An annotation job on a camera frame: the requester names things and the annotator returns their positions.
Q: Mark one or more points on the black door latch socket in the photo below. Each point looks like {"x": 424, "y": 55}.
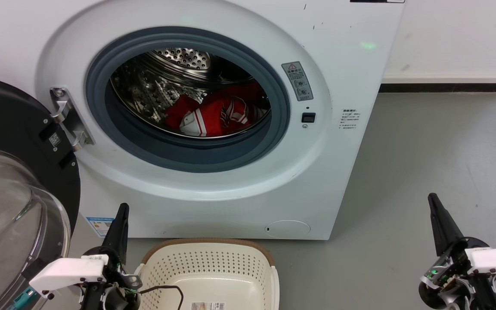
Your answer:
{"x": 308, "y": 117}

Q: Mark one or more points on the stainless steel washing machine drum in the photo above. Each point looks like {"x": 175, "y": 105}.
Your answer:
{"x": 144, "y": 90}

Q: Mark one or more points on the washing machine door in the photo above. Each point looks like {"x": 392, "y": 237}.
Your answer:
{"x": 11, "y": 120}

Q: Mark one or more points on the white and black baseboard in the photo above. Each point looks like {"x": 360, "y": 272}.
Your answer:
{"x": 446, "y": 82}

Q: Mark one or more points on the white front-load washing machine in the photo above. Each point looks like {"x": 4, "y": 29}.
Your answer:
{"x": 338, "y": 172}

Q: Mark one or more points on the blue energy label sticker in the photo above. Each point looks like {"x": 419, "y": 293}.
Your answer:
{"x": 99, "y": 227}

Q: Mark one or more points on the grey warning sticker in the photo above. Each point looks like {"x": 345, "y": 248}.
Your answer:
{"x": 297, "y": 82}

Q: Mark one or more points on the round white filter cover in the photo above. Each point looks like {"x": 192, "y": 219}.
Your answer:
{"x": 287, "y": 229}

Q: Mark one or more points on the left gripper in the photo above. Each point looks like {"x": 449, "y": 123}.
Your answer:
{"x": 114, "y": 297}

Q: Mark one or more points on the silver metal door hinge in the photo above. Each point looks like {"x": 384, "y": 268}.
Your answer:
{"x": 72, "y": 125}

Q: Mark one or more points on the grey rubber door gasket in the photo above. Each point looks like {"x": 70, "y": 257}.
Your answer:
{"x": 187, "y": 157}

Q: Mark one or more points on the small QR code sticker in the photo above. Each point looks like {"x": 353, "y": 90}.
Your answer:
{"x": 54, "y": 139}

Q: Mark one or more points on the small printed text label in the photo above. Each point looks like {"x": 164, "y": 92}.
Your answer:
{"x": 349, "y": 119}

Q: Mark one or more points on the cream perforated laundry basket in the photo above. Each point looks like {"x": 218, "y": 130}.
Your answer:
{"x": 213, "y": 267}

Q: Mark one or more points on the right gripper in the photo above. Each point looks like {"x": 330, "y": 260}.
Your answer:
{"x": 454, "y": 288}

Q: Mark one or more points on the red and white garment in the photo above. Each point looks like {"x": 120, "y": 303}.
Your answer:
{"x": 213, "y": 116}

